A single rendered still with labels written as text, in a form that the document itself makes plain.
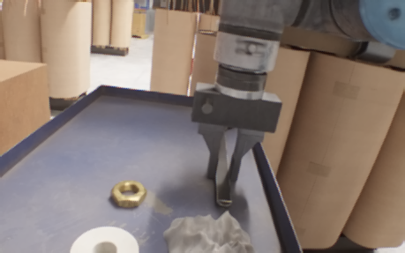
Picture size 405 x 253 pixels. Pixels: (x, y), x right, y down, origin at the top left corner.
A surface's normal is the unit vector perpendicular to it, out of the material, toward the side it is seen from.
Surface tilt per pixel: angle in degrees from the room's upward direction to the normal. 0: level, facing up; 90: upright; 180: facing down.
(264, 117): 90
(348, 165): 90
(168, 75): 90
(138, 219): 0
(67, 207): 0
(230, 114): 90
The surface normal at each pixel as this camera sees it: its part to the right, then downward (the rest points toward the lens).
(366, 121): 0.03, 0.40
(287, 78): 0.36, 0.41
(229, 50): -0.59, 0.25
